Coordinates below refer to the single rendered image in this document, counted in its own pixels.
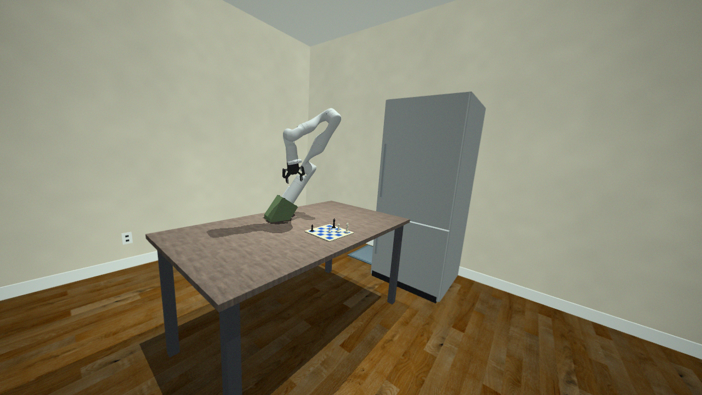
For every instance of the blue and cream chessboard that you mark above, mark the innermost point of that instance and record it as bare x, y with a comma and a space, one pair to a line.
322, 232

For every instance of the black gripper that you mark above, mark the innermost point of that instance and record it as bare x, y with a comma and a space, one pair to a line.
292, 171

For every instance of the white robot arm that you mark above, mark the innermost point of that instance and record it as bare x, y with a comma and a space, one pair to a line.
319, 144

